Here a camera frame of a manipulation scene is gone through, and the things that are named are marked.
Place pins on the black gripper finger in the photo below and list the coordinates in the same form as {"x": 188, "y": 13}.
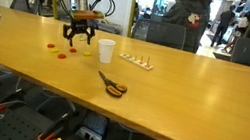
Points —
{"x": 88, "y": 39}
{"x": 70, "y": 41}

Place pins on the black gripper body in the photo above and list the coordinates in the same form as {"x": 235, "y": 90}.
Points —
{"x": 77, "y": 27}

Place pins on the clear plastic cup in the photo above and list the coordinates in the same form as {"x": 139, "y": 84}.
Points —
{"x": 83, "y": 42}

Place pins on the white paper cup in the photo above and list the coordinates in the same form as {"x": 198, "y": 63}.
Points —
{"x": 105, "y": 50}

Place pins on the white number peg board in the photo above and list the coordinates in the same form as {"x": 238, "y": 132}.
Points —
{"x": 139, "y": 63}

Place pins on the power strip on floor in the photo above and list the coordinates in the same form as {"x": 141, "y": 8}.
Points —
{"x": 88, "y": 134}

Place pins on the person in green hoodie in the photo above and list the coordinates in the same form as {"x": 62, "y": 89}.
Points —
{"x": 194, "y": 16}

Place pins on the wrist camera wooden mount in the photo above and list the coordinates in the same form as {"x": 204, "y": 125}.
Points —
{"x": 87, "y": 15}

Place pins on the orange handled scissors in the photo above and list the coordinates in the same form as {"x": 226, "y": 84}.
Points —
{"x": 114, "y": 89}

